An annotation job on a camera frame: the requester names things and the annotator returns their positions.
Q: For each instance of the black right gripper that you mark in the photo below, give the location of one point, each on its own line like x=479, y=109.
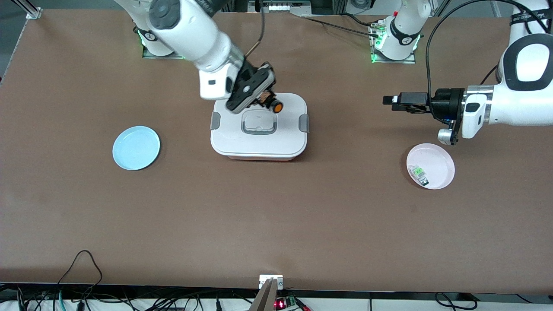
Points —
x=264, y=96

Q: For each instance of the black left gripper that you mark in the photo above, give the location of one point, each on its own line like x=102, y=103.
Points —
x=446, y=105

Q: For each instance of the orange push button switch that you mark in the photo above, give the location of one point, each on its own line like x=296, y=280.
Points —
x=277, y=107

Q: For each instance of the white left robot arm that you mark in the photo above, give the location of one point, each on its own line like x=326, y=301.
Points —
x=527, y=103

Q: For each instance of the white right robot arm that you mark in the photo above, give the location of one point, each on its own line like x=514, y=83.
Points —
x=185, y=26

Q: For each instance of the white lidded storage box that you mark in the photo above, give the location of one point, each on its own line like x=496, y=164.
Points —
x=259, y=142

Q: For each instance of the pale pink round plate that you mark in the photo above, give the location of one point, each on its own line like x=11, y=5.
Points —
x=436, y=164

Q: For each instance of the white power strip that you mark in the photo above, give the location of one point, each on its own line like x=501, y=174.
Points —
x=287, y=7

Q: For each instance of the light blue round plate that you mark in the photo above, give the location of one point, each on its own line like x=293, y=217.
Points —
x=136, y=148

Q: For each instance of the red lit electronics module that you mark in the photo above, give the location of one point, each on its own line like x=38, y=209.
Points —
x=283, y=303

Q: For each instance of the green push button switch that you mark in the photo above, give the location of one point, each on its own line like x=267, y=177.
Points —
x=418, y=173

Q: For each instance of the white mount bracket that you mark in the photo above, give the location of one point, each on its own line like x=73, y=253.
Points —
x=280, y=283

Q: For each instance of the grey camera mount bar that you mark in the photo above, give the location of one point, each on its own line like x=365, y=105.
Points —
x=264, y=298

